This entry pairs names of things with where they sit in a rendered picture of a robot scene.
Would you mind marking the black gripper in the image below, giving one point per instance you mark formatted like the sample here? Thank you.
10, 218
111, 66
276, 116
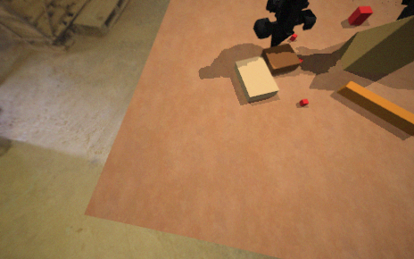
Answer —
290, 15

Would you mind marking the orange long flat bar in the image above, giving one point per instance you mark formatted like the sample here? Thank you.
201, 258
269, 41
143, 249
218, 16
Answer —
382, 108

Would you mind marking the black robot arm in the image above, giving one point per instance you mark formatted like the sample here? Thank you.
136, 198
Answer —
275, 7

